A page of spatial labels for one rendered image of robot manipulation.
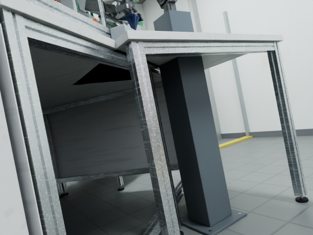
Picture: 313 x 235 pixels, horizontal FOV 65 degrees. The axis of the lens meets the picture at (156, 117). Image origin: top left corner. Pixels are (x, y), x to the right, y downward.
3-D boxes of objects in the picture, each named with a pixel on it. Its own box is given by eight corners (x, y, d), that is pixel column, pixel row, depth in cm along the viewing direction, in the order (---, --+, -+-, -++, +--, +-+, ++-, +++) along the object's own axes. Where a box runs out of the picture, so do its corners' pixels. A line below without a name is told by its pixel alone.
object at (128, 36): (283, 40, 126) (282, 34, 126) (128, 38, 77) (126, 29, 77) (193, 73, 185) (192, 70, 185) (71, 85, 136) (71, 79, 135)
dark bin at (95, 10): (133, 19, 151) (135, 6, 150) (119, 13, 140) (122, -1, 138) (98, 15, 164) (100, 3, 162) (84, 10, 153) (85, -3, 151)
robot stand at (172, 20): (198, 50, 125) (190, 11, 124) (176, 51, 117) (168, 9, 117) (180, 58, 136) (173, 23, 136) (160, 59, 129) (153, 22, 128)
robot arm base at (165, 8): (180, 14, 125) (177, 3, 125) (170, 13, 122) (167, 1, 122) (172, 20, 131) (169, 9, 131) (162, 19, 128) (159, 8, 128)
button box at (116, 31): (146, 48, 117) (144, 35, 117) (127, 38, 97) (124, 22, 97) (133, 52, 119) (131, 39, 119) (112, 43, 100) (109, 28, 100)
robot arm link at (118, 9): (141, 3, 122) (130, 8, 125) (124, -12, 105) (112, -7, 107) (144, 20, 123) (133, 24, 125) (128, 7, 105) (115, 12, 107)
